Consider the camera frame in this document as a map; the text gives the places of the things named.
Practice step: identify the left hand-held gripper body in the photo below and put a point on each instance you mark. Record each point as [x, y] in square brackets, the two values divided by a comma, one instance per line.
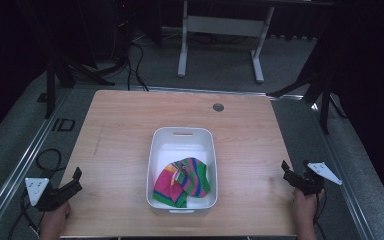
[41, 196]

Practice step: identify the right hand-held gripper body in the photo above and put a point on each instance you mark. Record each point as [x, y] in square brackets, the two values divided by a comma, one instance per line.
[313, 181]

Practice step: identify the green pink blue striped sock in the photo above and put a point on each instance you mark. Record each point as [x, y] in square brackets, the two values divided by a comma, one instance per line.
[193, 180]

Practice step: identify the white plastic basket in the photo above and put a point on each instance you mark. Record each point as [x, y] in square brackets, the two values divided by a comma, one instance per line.
[181, 168]

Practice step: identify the person's left hand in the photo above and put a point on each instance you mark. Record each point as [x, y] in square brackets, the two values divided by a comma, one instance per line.
[56, 218]

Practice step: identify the person's right hand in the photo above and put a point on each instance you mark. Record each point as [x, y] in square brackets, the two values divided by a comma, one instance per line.
[304, 206]

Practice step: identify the black metal stand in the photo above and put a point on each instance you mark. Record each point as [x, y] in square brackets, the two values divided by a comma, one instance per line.
[51, 86]
[320, 93]

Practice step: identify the grey round table grommet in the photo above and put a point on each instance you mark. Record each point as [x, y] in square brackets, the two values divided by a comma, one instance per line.
[218, 107]

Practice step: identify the aluminium floor rail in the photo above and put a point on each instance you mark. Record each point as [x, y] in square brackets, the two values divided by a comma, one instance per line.
[20, 160]
[340, 180]

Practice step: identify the white metal desk frame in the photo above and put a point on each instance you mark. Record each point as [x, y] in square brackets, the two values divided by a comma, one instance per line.
[223, 26]

